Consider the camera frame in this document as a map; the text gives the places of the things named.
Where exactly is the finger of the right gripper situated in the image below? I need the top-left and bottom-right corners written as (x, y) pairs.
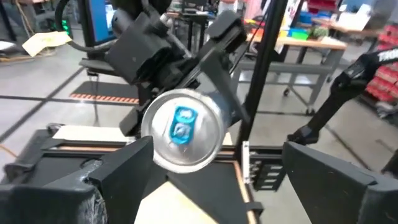
top-left (198, 11), bottom-right (251, 125)
top-left (119, 83), bottom-right (154, 138)

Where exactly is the silver blue slim can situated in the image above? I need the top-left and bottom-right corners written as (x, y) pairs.
top-left (140, 73), bottom-right (246, 174)

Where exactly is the yellowish paper sheet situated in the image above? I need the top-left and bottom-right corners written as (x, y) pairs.
top-left (21, 30), bottom-right (73, 58)

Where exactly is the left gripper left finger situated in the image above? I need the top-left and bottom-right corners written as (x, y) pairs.
top-left (0, 136), bottom-right (155, 224)

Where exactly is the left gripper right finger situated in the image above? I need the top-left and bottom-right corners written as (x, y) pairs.
top-left (281, 141), bottom-right (398, 224)

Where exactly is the silver metal bracket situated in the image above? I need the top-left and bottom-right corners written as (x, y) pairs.
top-left (241, 140), bottom-right (253, 185)

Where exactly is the red box stack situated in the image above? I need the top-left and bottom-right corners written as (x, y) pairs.
top-left (365, 24), bottom-right (398, 103)

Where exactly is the wooden top workbench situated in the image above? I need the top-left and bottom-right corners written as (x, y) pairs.
top-left (239, 29), bottom-right (348, 116)

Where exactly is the grey computer monitor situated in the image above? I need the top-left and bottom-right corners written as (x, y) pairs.
top-left (76, 0), bottom-right (119, 50)

